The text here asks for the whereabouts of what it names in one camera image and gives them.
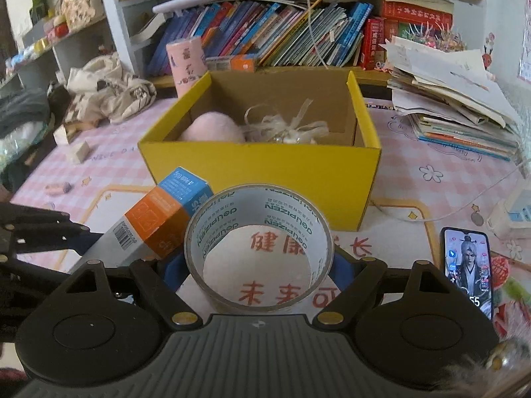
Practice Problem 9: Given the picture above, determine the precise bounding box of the grey folded cloth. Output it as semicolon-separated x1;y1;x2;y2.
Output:
0;87;52;135

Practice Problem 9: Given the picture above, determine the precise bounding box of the black smartphone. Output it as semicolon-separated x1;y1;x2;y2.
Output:
440;227;493;321

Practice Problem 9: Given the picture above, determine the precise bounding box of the pearl ribbon bow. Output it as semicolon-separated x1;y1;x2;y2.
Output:
243;99;330;146

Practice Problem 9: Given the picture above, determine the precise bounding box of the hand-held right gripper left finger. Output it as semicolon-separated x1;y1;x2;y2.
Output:
68;253;204;327

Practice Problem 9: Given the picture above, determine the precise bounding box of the pink checkered table mat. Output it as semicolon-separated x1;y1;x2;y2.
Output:
0;95;531;341

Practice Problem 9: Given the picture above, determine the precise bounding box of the cream printed cloth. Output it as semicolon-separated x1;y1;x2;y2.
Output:
66;54;157;124

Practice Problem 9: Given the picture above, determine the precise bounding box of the wooden chessboard box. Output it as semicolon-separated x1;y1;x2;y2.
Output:
62;116;100;134

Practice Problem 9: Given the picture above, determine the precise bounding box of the iridescent plastic wrap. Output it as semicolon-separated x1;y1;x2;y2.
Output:
0;126;38;166

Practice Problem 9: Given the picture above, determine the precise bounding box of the white device with blue label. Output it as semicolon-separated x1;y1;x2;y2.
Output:
486;191;531;239

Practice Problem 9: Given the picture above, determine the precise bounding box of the bunny figure decoration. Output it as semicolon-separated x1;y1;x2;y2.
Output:
60;0;94;30

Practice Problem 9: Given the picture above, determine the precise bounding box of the yellow cardboard box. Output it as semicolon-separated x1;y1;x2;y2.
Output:
138;70;382;232

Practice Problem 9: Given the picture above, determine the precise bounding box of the pink plush toy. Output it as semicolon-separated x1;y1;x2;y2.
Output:
178;112;245;142

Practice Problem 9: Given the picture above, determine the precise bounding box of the small orange box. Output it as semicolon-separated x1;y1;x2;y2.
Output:
205;55;258;72

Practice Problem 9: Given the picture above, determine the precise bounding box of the black bag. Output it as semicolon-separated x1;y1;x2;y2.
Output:
47;84;71;112

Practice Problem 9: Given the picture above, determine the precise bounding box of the white bookshelf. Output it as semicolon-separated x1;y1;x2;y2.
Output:
95;0;486;88

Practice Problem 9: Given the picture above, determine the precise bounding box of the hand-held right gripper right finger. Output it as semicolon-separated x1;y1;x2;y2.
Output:
313;249;446;326

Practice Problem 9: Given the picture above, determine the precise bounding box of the row of colourful books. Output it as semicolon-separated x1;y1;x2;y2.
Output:
145;0;455;71

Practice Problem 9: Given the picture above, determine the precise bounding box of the pile of papers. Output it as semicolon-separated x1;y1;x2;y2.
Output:
386;35;521;162

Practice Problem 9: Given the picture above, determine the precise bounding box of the small beige block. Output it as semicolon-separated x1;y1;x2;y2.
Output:
71;141;92;163

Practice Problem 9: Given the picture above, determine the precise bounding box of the grey furry pompom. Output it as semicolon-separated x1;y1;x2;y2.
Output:
440;336;531;398

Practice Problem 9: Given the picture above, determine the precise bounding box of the orange and blue toothpaste box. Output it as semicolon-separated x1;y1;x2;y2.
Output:
68;167;214;274

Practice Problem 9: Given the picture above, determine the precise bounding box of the pink printed canister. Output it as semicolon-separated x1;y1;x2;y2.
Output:
166;36;208;99

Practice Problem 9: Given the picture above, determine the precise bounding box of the white charging cable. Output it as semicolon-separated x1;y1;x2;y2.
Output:
298;0;333;68

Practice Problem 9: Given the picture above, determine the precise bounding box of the clear tape roll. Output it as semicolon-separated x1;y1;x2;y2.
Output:
184;183;335;315

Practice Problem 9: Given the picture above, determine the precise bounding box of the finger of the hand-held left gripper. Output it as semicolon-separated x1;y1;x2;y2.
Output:
0;205;72;227
0;224;104;258

